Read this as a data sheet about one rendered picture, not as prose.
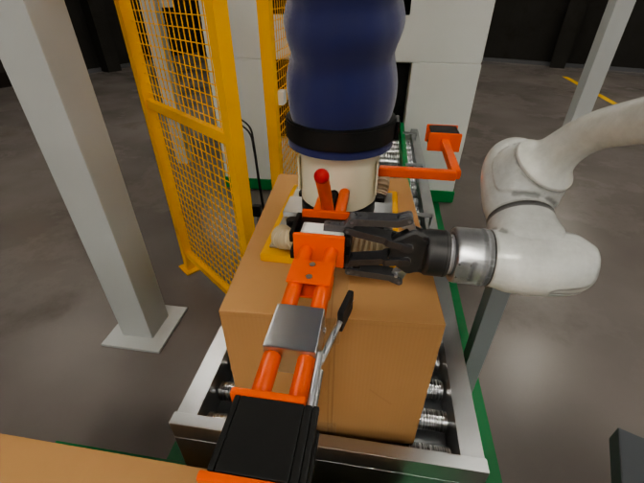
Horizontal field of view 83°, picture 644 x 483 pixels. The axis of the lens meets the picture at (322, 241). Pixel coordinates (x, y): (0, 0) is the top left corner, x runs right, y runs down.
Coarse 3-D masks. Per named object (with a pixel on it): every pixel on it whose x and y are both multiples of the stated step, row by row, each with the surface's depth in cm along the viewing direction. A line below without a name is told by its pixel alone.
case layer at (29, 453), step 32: (0, 448) 85; (32, 448) 85; (64, 448) 85; (0, 480) 79; (32, 480) 79; (64, 480) 79; (96, 480) 79; (128, 480) 79; (160, 480) 79; (192, 480) 79
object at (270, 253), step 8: (296, 192) 99; (280, 216) 89; (280, 224) 85; (288, 224) 82; (264, 248) 78; (272, 248) 78; (264, 256) 76; (272, 256) 76; (280, 256) 76; (288, 256) 76
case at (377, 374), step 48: (288, 192) 104; (240, 288) 70; (336, 288) 70; (384, 288) 70; (432, 288) 70; (240, 336) 69; (336, 336) 66; (384, 336) 65; (432, 336) 64; (240, 384) 77; (288, 384) 76; (336, 384) 75; (384, 384) 73; (336, 432) 85; (384, 432) 83
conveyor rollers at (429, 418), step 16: (384, 160) 232; (416, 192) 193; (416, 208) 179; (224, 384) 98; (432, 384) 98; (224, 400) 98; (208, 416) 91; (224, 416) 91; (432, 416) 91; (432, 448) 84; (448, 448) 85
